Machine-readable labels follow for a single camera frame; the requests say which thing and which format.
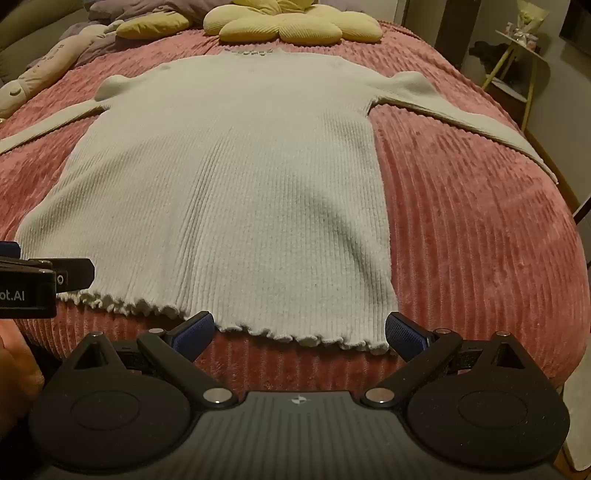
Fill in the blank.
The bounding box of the purple blanket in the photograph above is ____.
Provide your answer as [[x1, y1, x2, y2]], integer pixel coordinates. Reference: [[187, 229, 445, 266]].
[[59, 0, 234, 63]]

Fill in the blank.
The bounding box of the pink corduroy bedspread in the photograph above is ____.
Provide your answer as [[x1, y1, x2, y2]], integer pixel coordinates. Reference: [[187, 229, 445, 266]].
[[0, 17, 583, 393]]

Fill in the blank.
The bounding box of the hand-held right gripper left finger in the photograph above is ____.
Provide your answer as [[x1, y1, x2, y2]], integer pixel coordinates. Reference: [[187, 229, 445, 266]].
[[60, 311, 238, 409]]

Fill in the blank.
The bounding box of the wall-mounted dark television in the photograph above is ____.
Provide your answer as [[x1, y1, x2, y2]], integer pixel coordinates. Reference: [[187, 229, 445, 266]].
[[558, 0, 591, 48]]

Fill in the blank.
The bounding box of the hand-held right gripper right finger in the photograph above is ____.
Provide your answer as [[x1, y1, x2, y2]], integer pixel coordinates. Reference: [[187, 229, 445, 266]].
[[360, 312, 539, 409]]

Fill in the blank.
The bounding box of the yellow flower-shaped pillow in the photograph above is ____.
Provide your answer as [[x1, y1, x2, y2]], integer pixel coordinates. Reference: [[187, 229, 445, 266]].
[[203, 0, 383, 44]]

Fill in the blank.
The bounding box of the olive padded headboard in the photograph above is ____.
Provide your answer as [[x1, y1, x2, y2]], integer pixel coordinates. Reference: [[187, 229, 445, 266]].
[[0, 0, 89, 85]]

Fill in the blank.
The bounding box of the yellow oval cushion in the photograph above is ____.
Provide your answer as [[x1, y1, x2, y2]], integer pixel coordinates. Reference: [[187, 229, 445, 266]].
[[115, 16, 191, 40]]

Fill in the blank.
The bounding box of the black fluffy object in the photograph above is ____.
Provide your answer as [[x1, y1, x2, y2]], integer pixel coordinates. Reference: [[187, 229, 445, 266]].
[[470, 41, 505, 75]]

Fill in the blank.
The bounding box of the cream long plush toy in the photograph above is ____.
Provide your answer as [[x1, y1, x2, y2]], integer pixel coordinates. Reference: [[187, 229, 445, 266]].
[[0, 23, 122, 120]]

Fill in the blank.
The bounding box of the yellow-legged side table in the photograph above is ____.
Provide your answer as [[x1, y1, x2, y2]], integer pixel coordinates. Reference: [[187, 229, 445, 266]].
[[481, 30, 542, 131]]

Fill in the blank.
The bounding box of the white ribbed knit sweater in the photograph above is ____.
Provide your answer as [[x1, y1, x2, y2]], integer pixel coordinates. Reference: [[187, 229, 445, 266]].
[[0, 50, 560, 355]]

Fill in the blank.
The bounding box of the wrapped flower bouquet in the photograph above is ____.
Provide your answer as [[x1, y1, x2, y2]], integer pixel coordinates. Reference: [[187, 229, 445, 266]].
[[505, 0, 542, 51]]

